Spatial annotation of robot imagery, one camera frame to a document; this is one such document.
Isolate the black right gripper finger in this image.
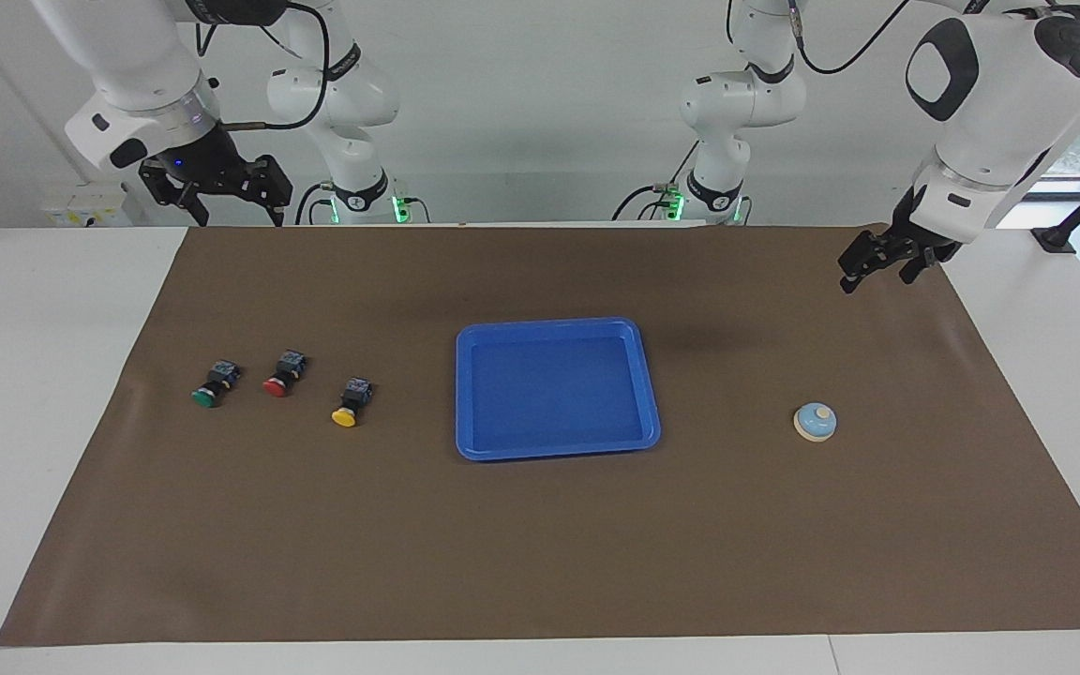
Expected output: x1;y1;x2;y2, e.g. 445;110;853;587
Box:
139;159;211;228
242;155;294;228

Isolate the red push button switch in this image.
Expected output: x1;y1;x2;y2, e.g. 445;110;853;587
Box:
262;350;308;398

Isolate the green push button switch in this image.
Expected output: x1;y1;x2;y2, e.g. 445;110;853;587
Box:
191;359;243;410

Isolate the yellow push button switch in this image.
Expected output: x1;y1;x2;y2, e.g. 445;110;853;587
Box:
331;377;374;429

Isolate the light blue desk bell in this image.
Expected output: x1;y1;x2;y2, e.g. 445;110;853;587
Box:
793;402;838;443

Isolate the blue plastic tray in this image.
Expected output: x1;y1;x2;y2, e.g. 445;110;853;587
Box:
455;317;662;462

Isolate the brown table mat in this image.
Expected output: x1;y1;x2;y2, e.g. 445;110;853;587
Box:
0;223;1080;648

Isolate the black right base cable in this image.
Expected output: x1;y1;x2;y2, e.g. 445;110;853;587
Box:
294;183;335;226

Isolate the black base cable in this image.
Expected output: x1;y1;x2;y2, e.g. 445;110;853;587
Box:
294;183;335;226
610;141;700;223

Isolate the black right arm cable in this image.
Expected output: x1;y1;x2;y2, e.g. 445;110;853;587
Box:
193;0;330;132

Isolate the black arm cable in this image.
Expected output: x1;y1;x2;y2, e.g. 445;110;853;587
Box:
788;0;916;76
193;0;330;132

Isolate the white wall socket box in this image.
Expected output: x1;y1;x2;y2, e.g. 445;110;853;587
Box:
41;183;143;228

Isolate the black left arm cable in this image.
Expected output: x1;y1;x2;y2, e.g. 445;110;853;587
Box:
788;0;916;76

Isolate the black left base cable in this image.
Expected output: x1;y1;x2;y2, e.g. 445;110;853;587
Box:
610;141;700;223

